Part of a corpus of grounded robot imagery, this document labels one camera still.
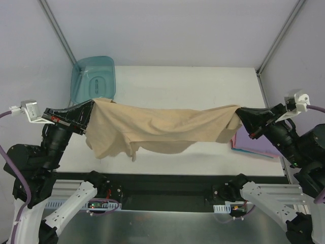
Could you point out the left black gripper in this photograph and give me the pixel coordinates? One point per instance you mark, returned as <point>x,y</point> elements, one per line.
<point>63,121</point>

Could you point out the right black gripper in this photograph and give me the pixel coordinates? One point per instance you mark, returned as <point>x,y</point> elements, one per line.
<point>264,125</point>

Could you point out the beige t shirt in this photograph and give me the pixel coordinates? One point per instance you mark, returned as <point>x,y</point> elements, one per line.
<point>116,128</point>

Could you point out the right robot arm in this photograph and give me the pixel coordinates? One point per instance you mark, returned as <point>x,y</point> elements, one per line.
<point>305,152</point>

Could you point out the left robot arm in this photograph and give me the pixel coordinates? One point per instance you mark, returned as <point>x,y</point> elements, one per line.
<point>34,169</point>

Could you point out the teal folded t shirt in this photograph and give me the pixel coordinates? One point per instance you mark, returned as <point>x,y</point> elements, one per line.
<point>250,152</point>

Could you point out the teal plastic basin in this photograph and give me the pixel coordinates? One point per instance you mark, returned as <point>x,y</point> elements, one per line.
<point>93,77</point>

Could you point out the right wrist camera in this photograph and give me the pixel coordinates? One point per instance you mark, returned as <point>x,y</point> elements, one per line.
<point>296,101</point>

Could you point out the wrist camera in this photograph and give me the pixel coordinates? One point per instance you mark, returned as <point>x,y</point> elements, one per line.
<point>31,110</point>
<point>296,101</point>

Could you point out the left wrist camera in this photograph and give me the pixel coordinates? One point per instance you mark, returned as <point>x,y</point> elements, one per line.
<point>31,110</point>

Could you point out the left white cable duct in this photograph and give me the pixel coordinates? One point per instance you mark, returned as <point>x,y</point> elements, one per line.
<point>95,205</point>

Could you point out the white cable duct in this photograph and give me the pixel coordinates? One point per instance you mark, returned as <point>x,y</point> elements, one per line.
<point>222,209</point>
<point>95,205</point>

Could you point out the right white cable duct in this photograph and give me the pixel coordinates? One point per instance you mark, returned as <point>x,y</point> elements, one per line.
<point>222,209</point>

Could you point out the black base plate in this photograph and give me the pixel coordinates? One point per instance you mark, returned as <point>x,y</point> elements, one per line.
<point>174,193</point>

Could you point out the left aluminium frame post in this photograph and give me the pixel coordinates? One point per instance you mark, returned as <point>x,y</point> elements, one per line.
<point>54,24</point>

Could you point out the aluminium frame post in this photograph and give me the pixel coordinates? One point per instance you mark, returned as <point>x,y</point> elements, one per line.
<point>282,34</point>
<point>54,24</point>

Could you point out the right aluminium frame post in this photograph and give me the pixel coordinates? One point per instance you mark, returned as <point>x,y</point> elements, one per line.
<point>282,34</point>

